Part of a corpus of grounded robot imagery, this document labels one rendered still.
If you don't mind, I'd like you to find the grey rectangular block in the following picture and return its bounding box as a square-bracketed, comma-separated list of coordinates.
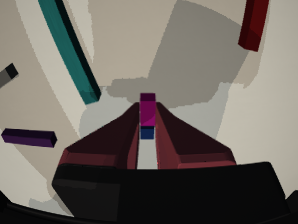
[0, 63, 19, 88]

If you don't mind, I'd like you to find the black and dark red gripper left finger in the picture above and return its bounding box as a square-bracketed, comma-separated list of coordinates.
[58, 102, 140, 169]

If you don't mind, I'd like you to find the turquoise rod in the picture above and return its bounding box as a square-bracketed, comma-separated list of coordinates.
[38, 0, 102, 105]

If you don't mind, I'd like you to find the magenta rod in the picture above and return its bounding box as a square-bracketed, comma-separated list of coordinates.
[140, 93, 156, 126]

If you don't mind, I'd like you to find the purple rod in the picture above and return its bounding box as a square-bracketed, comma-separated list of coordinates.
[1, 128, 57, 148]

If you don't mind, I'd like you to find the small dark blue block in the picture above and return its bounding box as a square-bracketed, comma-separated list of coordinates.
[140, 126, 154, 140]

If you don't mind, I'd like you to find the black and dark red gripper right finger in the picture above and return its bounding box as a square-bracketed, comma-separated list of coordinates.
[155, 102, 237, 169]

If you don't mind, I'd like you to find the dark red rod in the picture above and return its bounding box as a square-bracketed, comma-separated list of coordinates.
[238, 0, 269, 52]

